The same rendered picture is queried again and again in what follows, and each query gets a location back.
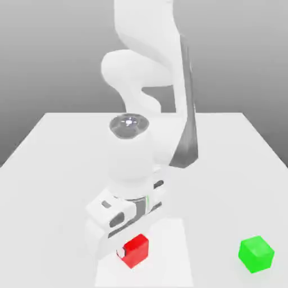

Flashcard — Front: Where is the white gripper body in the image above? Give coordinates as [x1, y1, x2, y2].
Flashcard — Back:
[84, 201, 168, 262]

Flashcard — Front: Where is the small red cube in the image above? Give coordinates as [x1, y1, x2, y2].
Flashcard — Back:
[116, 233, 150, 269]

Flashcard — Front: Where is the small green cube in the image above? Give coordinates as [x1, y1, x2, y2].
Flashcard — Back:
[237, 235, 276, 275]

